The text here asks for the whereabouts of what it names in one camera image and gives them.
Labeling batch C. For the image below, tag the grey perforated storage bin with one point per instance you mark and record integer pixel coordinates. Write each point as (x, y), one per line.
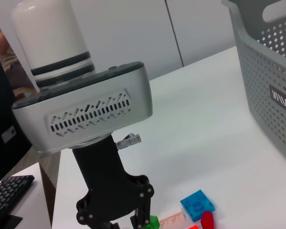
(264, 83)

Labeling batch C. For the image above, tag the black computer keyboard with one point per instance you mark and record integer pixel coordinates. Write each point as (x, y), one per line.
(9, 198)

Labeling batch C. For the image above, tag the dark red arch brick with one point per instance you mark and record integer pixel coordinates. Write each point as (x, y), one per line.
(207, 220)

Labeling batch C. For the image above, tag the white desk with brown side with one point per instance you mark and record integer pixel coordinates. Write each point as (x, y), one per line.
(45, 202)

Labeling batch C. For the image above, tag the black computer monitor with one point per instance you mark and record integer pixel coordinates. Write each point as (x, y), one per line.
(4, 107)

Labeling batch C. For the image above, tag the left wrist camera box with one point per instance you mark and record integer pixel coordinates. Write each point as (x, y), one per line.
(85, 107)

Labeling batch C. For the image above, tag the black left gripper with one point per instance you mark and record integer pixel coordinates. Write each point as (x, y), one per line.
(105, 181)

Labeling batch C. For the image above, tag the blue square brick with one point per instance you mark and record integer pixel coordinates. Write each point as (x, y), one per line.
(196, 205)

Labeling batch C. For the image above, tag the long white brick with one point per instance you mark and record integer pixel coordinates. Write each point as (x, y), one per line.
(172, 218)

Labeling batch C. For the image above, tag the red slope brick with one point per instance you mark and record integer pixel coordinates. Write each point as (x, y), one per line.
(193, 227)

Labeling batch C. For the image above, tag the green stepped brick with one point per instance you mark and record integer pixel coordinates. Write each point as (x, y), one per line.
(154, 223)

